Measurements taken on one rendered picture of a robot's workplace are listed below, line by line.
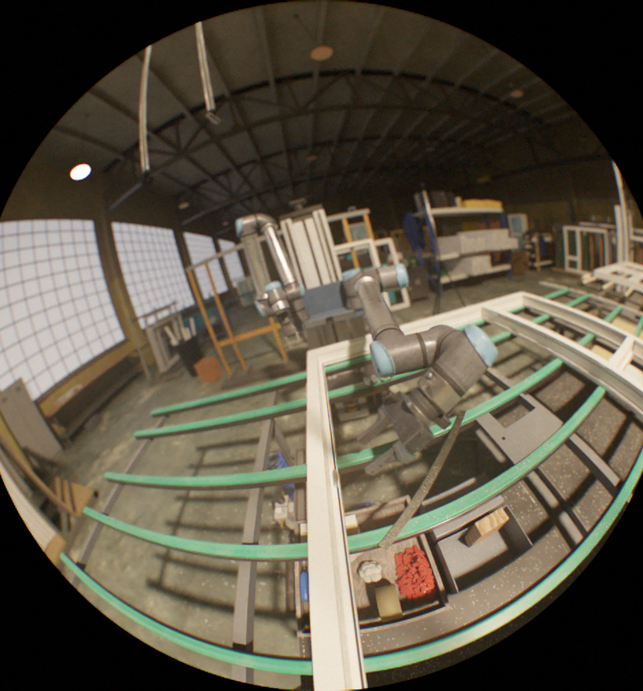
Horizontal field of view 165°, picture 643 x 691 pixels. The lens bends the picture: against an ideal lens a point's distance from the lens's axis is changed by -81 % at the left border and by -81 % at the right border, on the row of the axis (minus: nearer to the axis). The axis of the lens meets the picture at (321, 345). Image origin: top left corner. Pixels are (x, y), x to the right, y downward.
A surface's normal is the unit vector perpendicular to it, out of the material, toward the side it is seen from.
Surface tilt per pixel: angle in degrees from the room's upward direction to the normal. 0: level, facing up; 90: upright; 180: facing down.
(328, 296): 90
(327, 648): 0
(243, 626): 0
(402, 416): 35
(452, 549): 0
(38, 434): 90
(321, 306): 90
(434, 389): 48
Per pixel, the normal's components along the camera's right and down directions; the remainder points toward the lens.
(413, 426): -0.77, -0.58
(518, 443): -0.26, -0.89
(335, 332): -0.03, 0.39
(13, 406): 0.96, -0.27
